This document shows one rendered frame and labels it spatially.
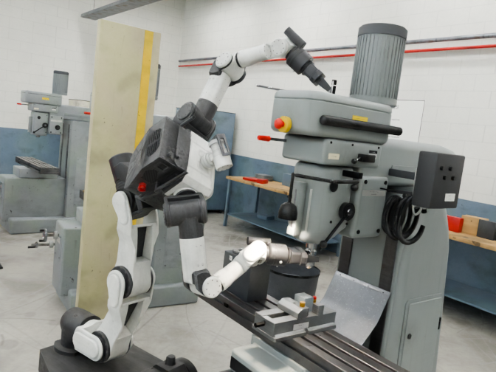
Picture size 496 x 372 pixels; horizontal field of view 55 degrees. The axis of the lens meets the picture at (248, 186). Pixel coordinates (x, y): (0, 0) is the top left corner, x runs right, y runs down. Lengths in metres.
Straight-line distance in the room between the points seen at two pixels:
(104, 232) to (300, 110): 2.00
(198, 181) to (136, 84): 1.65
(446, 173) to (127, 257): 1.33
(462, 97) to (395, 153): 4.39
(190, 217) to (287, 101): 0.55
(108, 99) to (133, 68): 0.27
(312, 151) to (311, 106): 0.18
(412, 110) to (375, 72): 4.76
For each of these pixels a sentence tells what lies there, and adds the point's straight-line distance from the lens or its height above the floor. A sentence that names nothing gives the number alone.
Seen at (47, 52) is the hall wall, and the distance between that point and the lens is 10.69.
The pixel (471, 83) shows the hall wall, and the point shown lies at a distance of 6.43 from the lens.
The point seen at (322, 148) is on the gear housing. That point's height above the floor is 1.69.
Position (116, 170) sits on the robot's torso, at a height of 1.49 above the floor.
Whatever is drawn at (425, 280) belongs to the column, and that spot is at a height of 1.14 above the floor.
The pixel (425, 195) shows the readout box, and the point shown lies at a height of 1.56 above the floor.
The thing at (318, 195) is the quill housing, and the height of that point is 1.51.
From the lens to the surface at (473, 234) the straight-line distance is 5.73.
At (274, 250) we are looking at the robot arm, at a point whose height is 1.27.
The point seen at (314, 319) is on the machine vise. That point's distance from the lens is 2.03.
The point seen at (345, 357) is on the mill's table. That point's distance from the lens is 1.89.
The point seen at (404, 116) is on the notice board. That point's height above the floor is 2.14.
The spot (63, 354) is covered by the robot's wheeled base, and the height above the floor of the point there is 0.57.
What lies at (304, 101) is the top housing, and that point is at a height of 1.85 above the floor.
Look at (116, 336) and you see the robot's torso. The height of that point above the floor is 0.76.
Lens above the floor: 1.73
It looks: 7 degrees down
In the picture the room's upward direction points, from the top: 7 degrees clockwise
